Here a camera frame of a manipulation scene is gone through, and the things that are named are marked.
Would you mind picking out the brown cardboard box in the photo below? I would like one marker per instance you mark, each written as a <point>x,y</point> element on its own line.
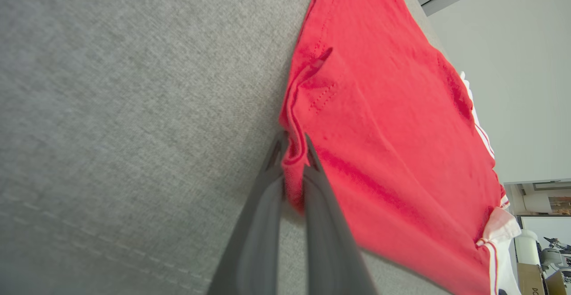
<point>531,281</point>

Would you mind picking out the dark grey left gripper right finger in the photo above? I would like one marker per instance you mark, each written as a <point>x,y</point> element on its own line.
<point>330,250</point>

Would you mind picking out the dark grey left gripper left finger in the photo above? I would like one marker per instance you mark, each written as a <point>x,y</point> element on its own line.
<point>254,241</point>

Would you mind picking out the white wheeled robot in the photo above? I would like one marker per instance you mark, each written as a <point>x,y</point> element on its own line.
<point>553,255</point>

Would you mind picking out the red shorts with white stripes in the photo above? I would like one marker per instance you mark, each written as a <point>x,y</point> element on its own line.
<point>379,107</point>

